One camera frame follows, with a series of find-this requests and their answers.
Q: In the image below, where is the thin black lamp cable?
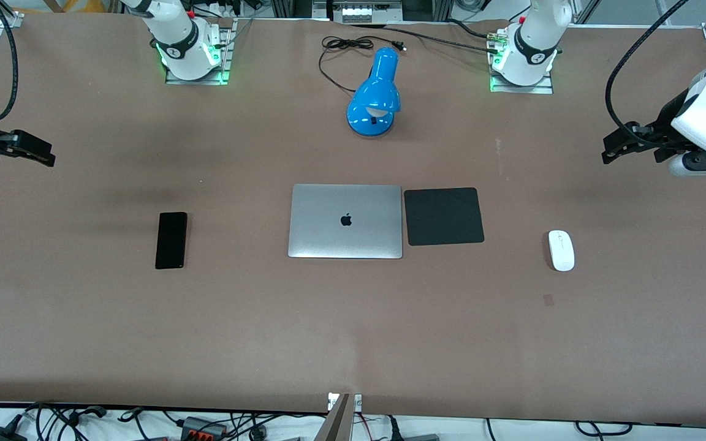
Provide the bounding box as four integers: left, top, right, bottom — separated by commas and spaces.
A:
317, 35, 408, 94

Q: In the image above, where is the small metal table clamp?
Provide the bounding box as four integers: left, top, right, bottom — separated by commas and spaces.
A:
327, 392, 363, 412

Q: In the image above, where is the white computer mouse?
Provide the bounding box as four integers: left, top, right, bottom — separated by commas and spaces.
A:
548, 230, 575, 272

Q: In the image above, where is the wooden beam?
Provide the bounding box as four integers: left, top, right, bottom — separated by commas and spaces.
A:
313, 394, 352, 441

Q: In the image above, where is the thick black base cable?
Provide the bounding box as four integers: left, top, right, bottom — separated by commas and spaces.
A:
349, 21, 502, 56

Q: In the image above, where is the grey box with orange connectors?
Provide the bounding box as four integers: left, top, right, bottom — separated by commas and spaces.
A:
174, 416, 229, 440

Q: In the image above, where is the silver closed laptop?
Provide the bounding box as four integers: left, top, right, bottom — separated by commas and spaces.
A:
287, 183, 404, 260

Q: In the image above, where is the black square mouse pad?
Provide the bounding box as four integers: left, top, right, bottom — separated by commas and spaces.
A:
403, 187, 485, 247

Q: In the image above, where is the black smartphone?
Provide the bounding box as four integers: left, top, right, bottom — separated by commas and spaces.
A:
154, 211, 188, 270

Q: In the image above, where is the blue desk lamp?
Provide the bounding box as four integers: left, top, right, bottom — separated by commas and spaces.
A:
346, 47, 402, 138

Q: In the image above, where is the white power strip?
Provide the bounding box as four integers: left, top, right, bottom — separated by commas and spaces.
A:
331, 0, 404, 25

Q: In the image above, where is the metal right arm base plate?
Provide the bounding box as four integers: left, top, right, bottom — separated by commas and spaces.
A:
164, 18, 232, 86

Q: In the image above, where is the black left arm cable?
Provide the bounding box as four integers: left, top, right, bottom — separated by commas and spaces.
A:
604, 0, 692, 149

